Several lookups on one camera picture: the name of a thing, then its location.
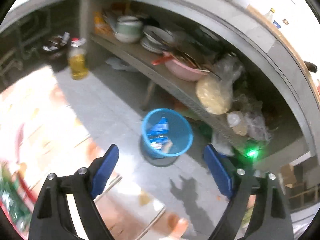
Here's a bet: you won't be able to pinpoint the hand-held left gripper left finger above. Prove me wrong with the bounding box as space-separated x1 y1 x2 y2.
28 144 120 240

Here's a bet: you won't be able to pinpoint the stack of white plates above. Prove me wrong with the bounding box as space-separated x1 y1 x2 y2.
140 25 175 54

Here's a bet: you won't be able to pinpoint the red plastic utensil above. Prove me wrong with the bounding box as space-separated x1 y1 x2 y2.
151 54 173 65

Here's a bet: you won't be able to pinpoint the wooden shelf leg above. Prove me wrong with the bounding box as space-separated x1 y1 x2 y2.
141 80 157 112

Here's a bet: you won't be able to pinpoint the grey perforated metal shelf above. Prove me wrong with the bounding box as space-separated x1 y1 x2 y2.
89 32 253 155

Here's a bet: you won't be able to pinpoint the clear bottle with yellow cap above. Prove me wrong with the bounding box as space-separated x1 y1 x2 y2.
264 8 276 22

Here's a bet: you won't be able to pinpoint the cooking oil bottle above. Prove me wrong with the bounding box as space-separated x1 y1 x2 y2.
67 38 89 80

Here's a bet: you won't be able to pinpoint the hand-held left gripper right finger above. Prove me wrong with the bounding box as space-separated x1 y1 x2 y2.
203 144 295 240

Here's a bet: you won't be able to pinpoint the dark round object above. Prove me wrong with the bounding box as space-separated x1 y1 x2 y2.
304 61 318 72

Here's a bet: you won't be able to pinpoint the dark pot with scraps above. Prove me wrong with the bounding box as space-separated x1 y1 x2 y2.
41 32 70 58

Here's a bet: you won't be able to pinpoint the blue plastic mesh basket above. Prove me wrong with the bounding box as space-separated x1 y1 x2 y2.
141 108 194 159

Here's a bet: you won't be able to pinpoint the dark metal rack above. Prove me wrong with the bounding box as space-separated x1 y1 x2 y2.
15 12 50 58

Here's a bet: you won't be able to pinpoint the yellow snack bag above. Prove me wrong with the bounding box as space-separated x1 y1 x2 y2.
93 10 113 35

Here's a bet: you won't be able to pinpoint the white plastic bag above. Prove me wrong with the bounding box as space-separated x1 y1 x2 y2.
105 56 137 72
211 130 235 155

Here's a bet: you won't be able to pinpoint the crumpled clear plastic bags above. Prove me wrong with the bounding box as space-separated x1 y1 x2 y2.
244 110 273 140

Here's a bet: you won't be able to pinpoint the grey concrete kitchen counter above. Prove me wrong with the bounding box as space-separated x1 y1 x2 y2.
0 0 320 160

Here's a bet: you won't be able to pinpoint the table with printed tablecloth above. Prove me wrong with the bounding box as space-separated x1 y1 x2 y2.
0 65 167 240

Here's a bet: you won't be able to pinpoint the clear plastic jar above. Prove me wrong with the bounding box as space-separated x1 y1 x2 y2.
226 111 248 137

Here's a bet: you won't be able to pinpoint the wooden board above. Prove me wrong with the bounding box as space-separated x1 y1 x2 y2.
246 4 320 110

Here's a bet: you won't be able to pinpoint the green and red packet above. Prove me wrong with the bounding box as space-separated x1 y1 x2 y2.
0 165 33 233

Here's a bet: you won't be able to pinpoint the blue snack wrapper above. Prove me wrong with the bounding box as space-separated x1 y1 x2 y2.
147 117 170 150

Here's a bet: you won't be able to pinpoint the pink plastic basin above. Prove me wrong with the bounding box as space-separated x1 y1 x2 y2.
164 51 212 82

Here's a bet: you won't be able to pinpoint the cardboard box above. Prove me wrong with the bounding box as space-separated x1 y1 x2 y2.
280 164 298 188

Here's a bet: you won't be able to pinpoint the white and green pot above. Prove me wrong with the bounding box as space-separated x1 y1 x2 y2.
114 16 143 43

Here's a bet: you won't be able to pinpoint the orange plastic bag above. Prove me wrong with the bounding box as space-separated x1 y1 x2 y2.
174 100 198 120

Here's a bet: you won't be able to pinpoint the green plastic bag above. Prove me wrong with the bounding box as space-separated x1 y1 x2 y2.
197 124 213 140

